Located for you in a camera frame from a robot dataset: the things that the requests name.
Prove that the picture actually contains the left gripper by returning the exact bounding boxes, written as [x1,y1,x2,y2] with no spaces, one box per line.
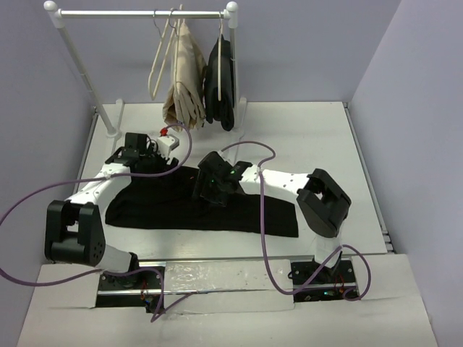
[139,143,178,187]

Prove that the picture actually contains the black trousers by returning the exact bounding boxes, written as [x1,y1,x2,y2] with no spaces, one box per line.
[203,37,234,132]
[104,165,300,239]

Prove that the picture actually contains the cream wooden hanger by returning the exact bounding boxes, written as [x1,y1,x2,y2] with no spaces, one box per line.
[148,18,178,101]

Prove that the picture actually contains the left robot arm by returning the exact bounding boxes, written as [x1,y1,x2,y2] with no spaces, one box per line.
[44,133,179,288]

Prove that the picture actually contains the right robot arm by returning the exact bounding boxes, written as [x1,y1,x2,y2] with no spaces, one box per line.
[192,152,352,283]

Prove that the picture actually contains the beige trousers on hanger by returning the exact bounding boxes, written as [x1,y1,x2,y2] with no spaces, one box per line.
[163,23,206,129]

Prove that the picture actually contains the black trousers on hanger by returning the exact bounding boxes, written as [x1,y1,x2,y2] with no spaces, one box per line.
[203,37,234,132]

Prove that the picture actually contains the cream hanger under beige trousers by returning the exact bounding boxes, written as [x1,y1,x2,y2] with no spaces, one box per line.
[171,18,185,86]

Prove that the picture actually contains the cream hanger under black trousers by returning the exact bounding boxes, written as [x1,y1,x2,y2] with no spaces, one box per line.
[217,14,224,102]

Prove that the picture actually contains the white clothes rack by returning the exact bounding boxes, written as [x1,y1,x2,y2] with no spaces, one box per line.
[43,1,247,139]

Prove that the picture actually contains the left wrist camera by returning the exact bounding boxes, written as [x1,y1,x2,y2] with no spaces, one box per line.
[155,127,179,159]

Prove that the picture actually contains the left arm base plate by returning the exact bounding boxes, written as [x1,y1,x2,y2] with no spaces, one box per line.
[95,265,165,314]

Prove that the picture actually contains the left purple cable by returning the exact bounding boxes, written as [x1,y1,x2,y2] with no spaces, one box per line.
[0,123,196,322]

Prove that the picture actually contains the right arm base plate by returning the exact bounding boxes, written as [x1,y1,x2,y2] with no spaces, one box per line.
[288,260,359,303]

